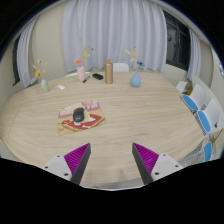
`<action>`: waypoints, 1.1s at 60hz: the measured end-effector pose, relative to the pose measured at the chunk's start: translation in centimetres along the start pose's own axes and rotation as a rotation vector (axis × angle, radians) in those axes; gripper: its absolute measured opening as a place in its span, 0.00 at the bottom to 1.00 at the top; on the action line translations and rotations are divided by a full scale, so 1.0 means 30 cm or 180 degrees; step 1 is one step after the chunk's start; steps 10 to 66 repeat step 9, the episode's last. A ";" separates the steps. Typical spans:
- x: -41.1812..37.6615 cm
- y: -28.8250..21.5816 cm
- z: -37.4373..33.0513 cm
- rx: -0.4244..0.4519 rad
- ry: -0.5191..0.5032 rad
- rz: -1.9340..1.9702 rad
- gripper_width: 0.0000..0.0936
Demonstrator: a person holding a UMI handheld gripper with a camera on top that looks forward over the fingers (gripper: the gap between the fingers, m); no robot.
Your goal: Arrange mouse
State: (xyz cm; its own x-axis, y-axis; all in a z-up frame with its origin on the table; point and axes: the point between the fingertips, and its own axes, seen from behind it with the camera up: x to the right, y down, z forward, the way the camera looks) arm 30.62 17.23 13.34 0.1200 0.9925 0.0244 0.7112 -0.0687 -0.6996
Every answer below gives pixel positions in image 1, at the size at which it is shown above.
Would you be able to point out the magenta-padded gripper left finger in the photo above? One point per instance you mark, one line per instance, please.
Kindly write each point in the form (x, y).
(77, 159)

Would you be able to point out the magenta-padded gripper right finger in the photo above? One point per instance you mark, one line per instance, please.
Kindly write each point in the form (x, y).
(146, 159)

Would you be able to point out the black computer mouse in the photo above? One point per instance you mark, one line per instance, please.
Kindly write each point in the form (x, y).
(78, 115)

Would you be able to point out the cartoon dog print mouse pad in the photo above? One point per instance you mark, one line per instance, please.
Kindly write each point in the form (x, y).
(95, 118)

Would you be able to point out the white and blue chairs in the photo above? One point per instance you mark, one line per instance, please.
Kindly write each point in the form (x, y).
(203, 113)

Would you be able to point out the small white flat block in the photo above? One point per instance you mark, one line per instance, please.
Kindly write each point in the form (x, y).
(61, 87)

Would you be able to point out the blue vase with flowers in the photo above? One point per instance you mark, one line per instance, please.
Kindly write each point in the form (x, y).
(135, 80)

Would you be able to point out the green vase with yellow flowers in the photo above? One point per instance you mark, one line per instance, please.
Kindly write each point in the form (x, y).
(44, 86)

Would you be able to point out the dark marker pen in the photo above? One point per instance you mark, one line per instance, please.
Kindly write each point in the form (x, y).
(86, 79)

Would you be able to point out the pink vase with flowers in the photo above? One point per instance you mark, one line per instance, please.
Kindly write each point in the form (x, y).
(81, 74)

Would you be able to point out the small black box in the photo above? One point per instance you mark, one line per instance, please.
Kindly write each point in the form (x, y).
(97, 76)

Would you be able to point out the bronze metal drink bottle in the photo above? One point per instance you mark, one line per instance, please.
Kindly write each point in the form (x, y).
(109, 71)

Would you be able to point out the white chair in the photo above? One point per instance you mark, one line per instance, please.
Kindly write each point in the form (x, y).
(121, 67)

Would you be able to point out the narrow white curtain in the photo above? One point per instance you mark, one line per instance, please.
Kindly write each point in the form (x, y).
(25, 56)
(194, 56)

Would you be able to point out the dark window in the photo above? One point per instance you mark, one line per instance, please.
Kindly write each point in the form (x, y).
(15, 63)
(178, 43)

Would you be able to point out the wide white curtain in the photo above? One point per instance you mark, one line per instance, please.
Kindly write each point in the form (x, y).
(113, 30)

